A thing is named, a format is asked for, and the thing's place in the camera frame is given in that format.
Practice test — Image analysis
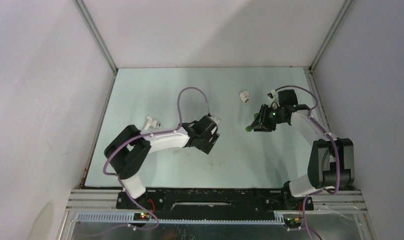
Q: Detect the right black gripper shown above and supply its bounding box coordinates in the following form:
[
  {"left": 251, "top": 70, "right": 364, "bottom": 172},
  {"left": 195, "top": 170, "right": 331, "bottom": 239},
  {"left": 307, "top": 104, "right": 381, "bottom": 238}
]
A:
[{"left": 249, "top": 104, "right": 286, "bottom": 132}]

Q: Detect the green plastic faucet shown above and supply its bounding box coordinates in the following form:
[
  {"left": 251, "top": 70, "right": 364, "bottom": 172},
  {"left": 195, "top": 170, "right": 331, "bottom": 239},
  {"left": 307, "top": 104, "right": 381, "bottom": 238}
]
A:
[{"left": 245, "top": 112, "right": 260, "bottom": 132}]

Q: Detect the white elbow fitting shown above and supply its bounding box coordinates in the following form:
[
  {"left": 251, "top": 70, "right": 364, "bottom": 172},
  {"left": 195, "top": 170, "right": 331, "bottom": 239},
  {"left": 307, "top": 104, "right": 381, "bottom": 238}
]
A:
[{"left": 239, "top": 90, "right": 250, "bottom": 103}]

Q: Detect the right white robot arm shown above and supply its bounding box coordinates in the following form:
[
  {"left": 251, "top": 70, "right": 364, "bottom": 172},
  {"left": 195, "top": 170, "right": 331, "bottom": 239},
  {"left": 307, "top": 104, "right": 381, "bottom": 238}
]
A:
[{"left": 246, "top": 85, "right": 354, "bottom": 209}]

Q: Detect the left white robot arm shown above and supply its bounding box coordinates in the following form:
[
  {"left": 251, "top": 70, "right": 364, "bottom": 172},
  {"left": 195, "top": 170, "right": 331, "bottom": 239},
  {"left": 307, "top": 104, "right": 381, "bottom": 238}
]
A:
[{"left": 103, "top": 114, "right": 220, "bottom": 208}]

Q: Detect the white plastic faucet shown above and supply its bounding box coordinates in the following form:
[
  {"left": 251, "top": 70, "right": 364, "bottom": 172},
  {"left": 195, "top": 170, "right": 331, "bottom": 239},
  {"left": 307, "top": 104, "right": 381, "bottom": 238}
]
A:
[{"left": 143, "top": 115, "right": 161, "bottom": 131}]

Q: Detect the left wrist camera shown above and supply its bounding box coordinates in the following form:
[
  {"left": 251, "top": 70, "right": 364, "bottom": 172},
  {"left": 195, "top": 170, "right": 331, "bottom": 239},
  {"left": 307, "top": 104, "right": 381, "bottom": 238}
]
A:
[{"left": 209, "top": 115, "right": 221, "bottom": 125}]

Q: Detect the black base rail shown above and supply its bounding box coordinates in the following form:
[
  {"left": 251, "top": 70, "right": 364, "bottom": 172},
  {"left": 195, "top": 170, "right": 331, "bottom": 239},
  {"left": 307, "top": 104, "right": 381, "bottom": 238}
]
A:
[{"left": 116, "top": 187, "right": 314, "bottom": 220}]

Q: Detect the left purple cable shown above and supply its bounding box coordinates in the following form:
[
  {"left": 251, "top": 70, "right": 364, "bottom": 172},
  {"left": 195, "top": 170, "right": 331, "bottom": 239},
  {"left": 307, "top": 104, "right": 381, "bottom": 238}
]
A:
[{"left": 76, "top": 86, "right": 211, "bottom": 238}]

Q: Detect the grey cable duct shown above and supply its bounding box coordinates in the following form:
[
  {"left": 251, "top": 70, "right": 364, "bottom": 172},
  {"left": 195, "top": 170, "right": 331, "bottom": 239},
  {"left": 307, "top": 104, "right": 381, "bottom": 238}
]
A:
[{"left": 76, "top": 211, "right": 284, "bottom": 225}]

